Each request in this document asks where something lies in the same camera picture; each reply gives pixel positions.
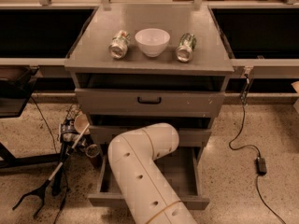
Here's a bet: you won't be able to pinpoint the left green soda can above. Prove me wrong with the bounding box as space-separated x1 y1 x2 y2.
108 30 131 59

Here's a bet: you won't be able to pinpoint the black reacher grabber tool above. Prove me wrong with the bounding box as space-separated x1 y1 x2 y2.
12 123 92 220

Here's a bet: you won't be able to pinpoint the green soda can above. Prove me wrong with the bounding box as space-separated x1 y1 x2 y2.
108 30 131 59
176 33 197 63

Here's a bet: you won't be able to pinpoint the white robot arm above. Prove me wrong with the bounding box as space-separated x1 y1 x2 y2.
107 123 197 224

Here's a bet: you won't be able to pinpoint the black stand left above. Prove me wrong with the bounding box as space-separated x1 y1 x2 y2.
0 65 59 168

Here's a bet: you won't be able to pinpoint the grey top drawer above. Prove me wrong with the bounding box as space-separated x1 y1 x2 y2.
75 89 224 118

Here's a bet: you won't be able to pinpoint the brown paper cup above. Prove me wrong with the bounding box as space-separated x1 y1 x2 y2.
85 144 101 168

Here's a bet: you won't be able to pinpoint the black power adapter with cable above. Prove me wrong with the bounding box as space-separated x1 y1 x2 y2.
228 75 287 224

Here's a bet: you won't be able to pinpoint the right green soda can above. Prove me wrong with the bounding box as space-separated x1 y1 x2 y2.
176 33 197 63

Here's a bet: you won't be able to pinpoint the tan paper bowl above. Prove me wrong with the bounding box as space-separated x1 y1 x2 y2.
74 114 89 133

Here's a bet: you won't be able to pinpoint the grey drawer cabinet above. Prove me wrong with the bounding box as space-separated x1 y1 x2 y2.
64 3 235 151

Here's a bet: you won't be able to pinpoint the grey bottom drawer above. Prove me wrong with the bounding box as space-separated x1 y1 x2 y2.
88 147 209 210

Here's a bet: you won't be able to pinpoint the white bowl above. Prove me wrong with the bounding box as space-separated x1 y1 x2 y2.
135 28 170 57

